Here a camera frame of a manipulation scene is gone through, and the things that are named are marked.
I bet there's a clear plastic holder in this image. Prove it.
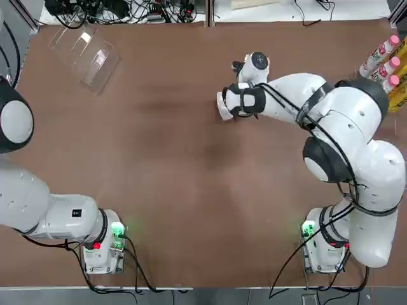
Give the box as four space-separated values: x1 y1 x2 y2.
48 6 123 97

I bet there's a white side table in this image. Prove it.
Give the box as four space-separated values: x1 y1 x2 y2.
38 0 392 25

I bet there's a grey power adapter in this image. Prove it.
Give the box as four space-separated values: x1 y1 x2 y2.
146 12 167 24

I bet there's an orange-capped yellow bottle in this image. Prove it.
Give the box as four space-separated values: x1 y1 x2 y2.
393 60 407 84
397 35 407 64
386 84 407 113

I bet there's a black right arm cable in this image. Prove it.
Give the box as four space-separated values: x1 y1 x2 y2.
222 83 400 220

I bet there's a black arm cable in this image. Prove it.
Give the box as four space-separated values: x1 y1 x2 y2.
0 21 22 90
222 83 400 220

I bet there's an aluminium frame post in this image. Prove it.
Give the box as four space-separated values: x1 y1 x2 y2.
205 0 216 29

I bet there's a black adapter cable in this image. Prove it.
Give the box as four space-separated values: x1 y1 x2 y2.
291 0 335 27

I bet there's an aluminium frame profile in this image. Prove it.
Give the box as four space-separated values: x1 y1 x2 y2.
0 0 41 34
387 0 407 29

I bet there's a black base cable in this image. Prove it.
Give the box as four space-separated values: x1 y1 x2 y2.
122 234 193 294
17 227 137 295
317 265 370 292
269 233 311 299

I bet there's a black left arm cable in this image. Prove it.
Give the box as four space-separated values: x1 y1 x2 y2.
0 21 22 90

